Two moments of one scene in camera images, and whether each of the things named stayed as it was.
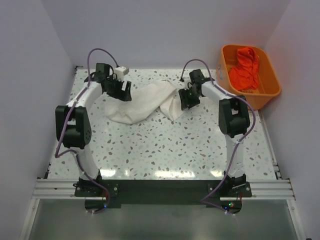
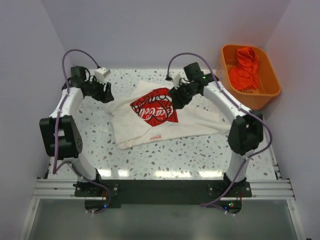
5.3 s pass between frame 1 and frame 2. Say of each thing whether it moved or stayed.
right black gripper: moved
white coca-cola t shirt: moved
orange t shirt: stayed
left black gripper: moved
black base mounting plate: stayed
